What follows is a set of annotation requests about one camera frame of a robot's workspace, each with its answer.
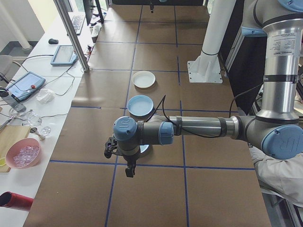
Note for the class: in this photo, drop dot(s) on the black frame cover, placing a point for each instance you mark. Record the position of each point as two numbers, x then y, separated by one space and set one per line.
239 61

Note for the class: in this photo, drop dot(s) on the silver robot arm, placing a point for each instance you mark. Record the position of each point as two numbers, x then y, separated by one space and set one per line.
196 125

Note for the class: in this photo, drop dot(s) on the blue teach pendant tablet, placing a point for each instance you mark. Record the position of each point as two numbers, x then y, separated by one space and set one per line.
64 55

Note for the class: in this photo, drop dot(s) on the aluminium frame rail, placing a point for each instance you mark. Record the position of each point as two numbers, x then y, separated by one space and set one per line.
291 215

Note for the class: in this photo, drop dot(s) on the yellow lemon slice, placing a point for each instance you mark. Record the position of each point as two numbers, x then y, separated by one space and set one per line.
2 162

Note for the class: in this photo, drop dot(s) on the white wall pipe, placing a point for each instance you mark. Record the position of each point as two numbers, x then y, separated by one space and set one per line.
23 35

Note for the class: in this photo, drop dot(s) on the wooden cutting board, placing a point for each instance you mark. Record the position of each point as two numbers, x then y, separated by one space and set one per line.
14 134

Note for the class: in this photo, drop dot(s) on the aluminium profile post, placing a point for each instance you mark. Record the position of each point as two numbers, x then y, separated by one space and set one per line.
72 35

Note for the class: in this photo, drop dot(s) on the teach pendant with red button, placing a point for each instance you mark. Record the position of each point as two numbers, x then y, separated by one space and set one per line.
24 86

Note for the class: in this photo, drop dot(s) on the small clear glass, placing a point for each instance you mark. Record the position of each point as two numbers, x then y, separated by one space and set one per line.
46 131

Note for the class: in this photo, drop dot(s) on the clear bottle with black cap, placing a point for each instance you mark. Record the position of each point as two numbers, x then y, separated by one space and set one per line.
13 102

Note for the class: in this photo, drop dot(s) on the black computer monitor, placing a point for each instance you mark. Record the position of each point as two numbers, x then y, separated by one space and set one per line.
88 10

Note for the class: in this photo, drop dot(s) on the black computer mouse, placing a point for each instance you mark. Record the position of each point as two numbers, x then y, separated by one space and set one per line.
53 41

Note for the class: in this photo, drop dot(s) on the metal jigger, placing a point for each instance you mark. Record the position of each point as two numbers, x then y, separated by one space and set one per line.
38 133

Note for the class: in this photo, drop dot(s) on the white side desk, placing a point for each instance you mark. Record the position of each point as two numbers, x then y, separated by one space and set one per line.
59 80

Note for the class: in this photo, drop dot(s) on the person in white coat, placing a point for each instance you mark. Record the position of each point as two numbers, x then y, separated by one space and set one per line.
279 175

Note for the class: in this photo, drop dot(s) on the clear ice cube pile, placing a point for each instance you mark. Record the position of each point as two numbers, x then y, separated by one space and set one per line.
24 153

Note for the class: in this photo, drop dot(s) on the grey chair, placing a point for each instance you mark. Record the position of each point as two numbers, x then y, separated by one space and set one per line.
6 61

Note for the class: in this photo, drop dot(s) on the black computer keyboard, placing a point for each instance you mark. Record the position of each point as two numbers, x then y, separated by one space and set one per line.
77 24

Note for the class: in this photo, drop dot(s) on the white round plate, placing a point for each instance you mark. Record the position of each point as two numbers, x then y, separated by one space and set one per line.
143 79

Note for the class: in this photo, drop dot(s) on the light blue round plate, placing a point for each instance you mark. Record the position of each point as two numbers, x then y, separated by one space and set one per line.
140 105

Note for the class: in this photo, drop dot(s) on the crumpled white tissue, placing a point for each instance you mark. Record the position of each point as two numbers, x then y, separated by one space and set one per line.
45 96

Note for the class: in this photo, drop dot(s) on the red cylinder tube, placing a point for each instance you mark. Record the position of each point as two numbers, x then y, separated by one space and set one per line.
16 201

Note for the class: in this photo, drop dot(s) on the pink bowl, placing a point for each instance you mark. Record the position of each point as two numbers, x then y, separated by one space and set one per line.
30 163

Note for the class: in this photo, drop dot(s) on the metal tongs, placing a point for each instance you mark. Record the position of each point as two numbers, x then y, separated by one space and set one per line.
7 121

